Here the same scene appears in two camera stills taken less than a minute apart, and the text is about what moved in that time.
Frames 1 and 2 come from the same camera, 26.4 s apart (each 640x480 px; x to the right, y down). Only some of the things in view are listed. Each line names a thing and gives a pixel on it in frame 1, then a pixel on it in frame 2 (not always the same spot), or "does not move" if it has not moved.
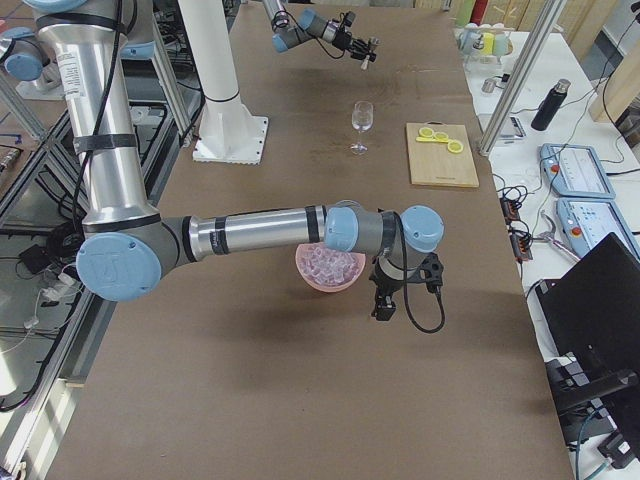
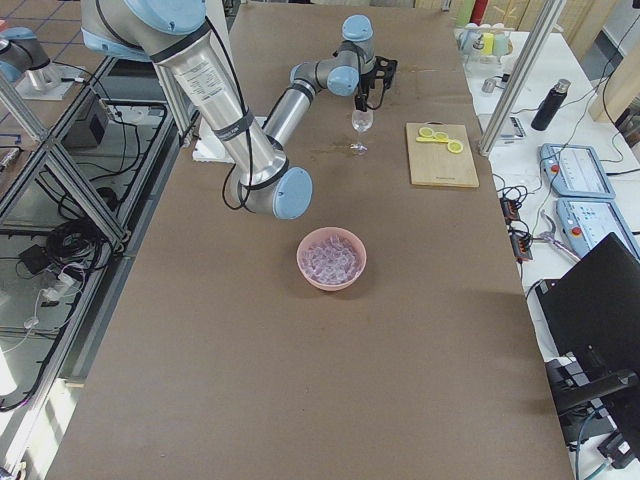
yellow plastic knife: (430, 139) does not move
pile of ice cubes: (328, 266) does not move
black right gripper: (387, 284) → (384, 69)
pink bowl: (328, 270) does not move
